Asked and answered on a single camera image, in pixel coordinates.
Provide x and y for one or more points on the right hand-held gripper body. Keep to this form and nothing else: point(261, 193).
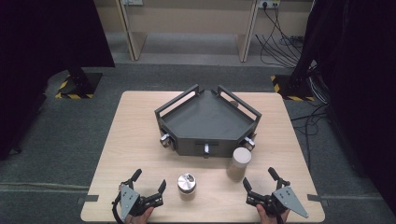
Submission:
point(288, 197)

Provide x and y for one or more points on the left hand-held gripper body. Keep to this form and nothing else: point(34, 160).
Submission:
point(128, 200)

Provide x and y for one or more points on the tall jar with beige lid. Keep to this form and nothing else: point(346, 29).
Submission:
point(240, 161)

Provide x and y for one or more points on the dark grey corner spice rack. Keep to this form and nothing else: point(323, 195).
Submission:
point(207, 119)

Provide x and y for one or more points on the person's left hand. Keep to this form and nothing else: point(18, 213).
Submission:
point(140, 217)

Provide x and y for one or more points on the person's right hand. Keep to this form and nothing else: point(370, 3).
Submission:
point(271, 219)

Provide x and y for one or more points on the black tape strip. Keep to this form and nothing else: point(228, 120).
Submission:
point(88, 198)
point(316, 199)

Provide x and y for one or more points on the left black dispenser spout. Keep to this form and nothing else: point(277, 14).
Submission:
point(166, 141)

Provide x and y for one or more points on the black dispenser spout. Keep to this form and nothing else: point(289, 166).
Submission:
point(206, 148)
point(166, 141)

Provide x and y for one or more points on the right black dispenser spout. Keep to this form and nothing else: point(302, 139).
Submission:
point(206, 148)

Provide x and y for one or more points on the small brown round disc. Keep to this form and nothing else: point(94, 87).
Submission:
point(234, 104)

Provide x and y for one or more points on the stand base with striped tape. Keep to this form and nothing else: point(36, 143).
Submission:
point(289, 90)
point(79, 84)

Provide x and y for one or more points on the black curtain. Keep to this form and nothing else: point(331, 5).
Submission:
point(361, 77)
point(37, 46)

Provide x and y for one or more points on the light wooden desk frame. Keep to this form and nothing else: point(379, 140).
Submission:
point(137, 40)

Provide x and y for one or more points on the white wall socket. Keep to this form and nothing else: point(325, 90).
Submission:
point(269, 3)

